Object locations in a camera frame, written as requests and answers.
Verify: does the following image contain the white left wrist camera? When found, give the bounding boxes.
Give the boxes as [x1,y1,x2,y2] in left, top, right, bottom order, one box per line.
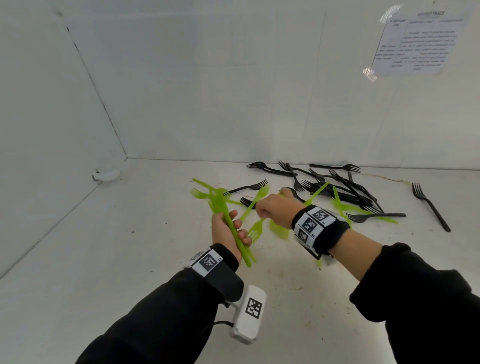
[229,284,267,345]

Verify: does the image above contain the pile of black plastic forks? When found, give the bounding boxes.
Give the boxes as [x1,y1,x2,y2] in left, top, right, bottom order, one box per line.
[223,161,452,233]

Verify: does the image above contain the black left camera cable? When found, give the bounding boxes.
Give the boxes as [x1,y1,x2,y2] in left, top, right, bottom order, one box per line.
[196,320,235,338]

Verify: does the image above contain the pile of plastic cutlery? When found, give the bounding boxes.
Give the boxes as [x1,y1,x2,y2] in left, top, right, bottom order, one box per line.
[190,178,399,245]

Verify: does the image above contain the person's right hand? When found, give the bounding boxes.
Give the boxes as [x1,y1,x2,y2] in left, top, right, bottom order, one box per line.
[255,187,307,230]

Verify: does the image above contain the printed paper wall notice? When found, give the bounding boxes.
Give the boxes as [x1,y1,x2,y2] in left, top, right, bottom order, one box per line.
[362,5,472,83]

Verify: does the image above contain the black marker right wrist band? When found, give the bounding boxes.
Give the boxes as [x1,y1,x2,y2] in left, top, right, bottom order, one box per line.
[291,204,352,260]

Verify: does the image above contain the black marker wrist band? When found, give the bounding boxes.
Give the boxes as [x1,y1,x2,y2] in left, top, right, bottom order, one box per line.
[291,204,352,260]
[185,243,245,304]

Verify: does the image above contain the small white wall clip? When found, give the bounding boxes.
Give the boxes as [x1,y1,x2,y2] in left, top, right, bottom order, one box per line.
[91,167,122,184]

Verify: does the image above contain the black marker left wrist band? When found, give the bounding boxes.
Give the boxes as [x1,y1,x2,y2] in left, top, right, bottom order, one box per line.
[185,243,245,304]

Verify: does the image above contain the person's left forearm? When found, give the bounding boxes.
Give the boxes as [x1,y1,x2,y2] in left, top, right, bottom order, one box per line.
[74,268,241,364]

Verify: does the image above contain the person's left hand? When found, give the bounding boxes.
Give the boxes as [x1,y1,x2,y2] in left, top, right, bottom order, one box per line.
[211,209,253,263]

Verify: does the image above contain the green plastic fork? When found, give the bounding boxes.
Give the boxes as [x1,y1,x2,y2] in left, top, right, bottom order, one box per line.
[268,219,290,241]

